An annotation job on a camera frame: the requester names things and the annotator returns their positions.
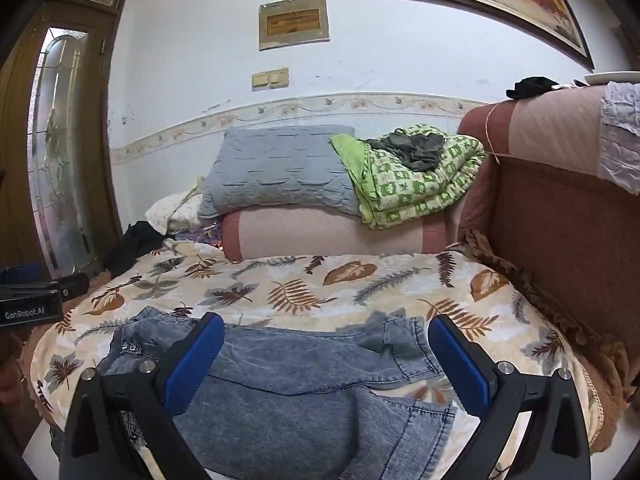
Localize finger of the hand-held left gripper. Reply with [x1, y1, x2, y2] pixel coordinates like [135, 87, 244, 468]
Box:
[47, 273, 90, 303]
[0, 263, 40, 286]

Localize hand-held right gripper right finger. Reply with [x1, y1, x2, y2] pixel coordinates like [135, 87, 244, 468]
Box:
[428, 314, 592, 480]

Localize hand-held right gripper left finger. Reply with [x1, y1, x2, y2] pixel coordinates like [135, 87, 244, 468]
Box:
[59, 311, 226, 480]

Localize blue denim pants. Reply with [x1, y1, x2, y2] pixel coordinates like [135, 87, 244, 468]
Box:
[97, 306, 458, 480]

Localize brown frilled sofa cover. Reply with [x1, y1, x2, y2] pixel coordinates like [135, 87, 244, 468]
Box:
[462, 230, 633, 441]

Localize purple packets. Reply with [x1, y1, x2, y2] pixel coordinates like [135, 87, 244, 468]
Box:
[172, 224, 223, 248]

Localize wooden door with glass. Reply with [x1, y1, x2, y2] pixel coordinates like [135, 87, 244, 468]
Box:
[0, 0, 136, 281]

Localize cream cloth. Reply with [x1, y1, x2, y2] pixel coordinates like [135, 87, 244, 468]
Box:
[145, 177, 206, 236]

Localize leaf print blanket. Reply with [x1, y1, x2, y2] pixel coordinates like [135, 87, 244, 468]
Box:
[27, 240, 601, 480]

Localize pink and brown sofa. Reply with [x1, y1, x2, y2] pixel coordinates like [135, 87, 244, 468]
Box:
[220, 82, 640, 441]

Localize green patterned quilt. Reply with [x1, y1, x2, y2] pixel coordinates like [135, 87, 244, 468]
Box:
[328, 124, 487, 231]

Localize grey quilted pillow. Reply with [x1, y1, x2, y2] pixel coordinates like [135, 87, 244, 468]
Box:
[197, 125, 363, 218]

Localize dark olive garment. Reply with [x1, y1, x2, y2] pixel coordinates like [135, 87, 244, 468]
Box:
[365, 129, 448, 172]

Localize white ruffled cloth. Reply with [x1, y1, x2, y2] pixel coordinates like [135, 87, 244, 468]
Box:
[597, 81, 640, 196]

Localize small black cloth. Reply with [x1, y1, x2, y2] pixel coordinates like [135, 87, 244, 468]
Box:
[506, 76, 561, 101]

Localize white plate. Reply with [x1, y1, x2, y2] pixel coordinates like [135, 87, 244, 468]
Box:
[584, 70, 640, 86]

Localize beige cord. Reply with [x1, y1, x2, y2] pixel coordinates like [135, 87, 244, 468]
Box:
[486, 102, 503, 163]

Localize framed wall plaque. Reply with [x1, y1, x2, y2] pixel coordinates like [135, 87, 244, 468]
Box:
[258, 0, 331, 51]

